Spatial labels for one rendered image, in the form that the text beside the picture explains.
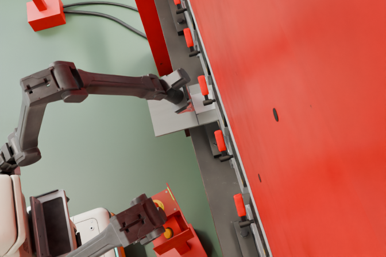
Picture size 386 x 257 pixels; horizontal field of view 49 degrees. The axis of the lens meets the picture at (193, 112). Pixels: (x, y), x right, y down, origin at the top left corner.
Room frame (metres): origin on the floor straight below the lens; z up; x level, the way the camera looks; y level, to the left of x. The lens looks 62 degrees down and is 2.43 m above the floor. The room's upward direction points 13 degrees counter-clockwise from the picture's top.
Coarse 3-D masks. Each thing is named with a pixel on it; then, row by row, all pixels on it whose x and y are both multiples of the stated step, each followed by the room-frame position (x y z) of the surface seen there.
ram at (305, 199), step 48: (192, 0) 0.88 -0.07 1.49; (240, 0) 0.39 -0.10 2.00; (240, 48) 0.39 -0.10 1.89; (288, 48) 0.23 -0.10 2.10; (240, 96) 0.39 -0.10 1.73; (288, 96) 0.21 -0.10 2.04; (240, 144) 0.40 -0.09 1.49; (288, 144) 0.19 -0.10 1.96; (288, 192) 0.16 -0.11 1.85; (336, 192) 0.09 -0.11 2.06; (288, 240) 0.12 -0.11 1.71; (336, 240) 0.06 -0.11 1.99
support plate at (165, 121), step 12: (156, 108) 0.83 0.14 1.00; (168, 108) 0.82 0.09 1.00; (156, 120) 0.78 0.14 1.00; (168, 120) 0.76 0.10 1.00; (180, 120) 0.75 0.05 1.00; (192, 120) 0.74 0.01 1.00; (204, 120) 0.73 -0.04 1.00; (216, 120) 0.72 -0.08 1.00; (156, 132) 0.73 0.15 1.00; (168, 132) 0.72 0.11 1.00
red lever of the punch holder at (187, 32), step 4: (188, 28) 0.93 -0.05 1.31; (184, 32) 0.92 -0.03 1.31; (188, 32) 0.91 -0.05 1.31; (188, 36) 0.90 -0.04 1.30; (188, 40) 0.89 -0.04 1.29; (192, 40) 0.89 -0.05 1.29; (188, 44) 0.88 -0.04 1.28; (192, 44) 0.88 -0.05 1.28; (192, 48) 0.87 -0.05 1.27; (188, 52) 0.86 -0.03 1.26; (192, 52) 0.86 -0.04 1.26; (196, 52) 0.86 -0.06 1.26
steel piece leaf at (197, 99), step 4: (192, 96) 0.84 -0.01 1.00; (196, 96) 0.84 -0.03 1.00; (200, 96) 0.84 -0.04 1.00; (212, 96) 0.82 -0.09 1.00; (192, 100) 0.82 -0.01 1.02; (196, 100) 0.82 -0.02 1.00; (200, 100) 0.82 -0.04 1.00; (196, 104) 0.81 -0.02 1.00; (200, 104) 0.80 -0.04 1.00; (212, 104) 0.79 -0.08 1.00; (196, 108) 0.79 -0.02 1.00; (200, 108) 0.78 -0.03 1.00; (204, 108) 0.78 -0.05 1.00; (208, 108) 0.78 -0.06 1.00; (212, 108) 0.77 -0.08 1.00; (196, 112) 0.77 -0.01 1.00
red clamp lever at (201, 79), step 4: (200, 76) 0.73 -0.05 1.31; (200, 80) 0.71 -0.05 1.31; (204, 80) 0.71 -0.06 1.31; (200, 84) 0.70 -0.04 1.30; (204, 84) 0.70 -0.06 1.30; (200, 88) 0.70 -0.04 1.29; (204, 88) 0.69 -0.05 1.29; (204, 92) 0.68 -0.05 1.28; (208, 92) 0.68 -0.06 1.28; (204, 96) 0.67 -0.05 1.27; (208, 96) 0.67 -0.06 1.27; (204, 100) 0.67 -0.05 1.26; (208, 100) 0.66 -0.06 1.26; (212, 100) 0.66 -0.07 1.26; (204, 104) 0.65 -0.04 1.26; (208, 104) 0.65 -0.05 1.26
